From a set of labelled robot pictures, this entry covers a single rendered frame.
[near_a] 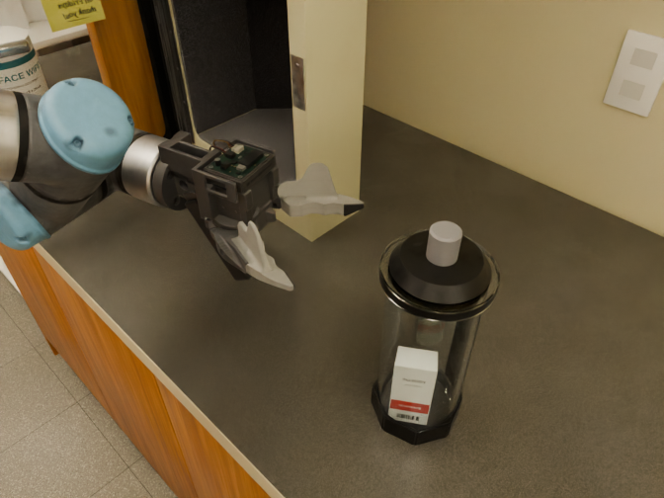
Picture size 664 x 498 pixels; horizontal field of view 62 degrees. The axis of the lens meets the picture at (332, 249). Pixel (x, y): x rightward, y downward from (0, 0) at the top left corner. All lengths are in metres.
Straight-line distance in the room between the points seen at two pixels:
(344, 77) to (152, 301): 0.41
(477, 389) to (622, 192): 0.48
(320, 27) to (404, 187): 0.38
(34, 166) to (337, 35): 0.40
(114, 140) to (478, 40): 0.73
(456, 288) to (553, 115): 0.61
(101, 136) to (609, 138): 0.78
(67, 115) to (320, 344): 0.41
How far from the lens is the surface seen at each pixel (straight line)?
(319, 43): 0.72
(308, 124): 0.75
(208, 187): 0.57
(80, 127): 0.50
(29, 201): 0.60
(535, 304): 0.83
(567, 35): 1.00
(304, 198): 0.61
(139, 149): 0.64
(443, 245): 0.48
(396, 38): 1.19
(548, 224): 0.97
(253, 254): 0.54
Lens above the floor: 1.51
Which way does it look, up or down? 42 degrees down
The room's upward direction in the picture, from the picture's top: straight up
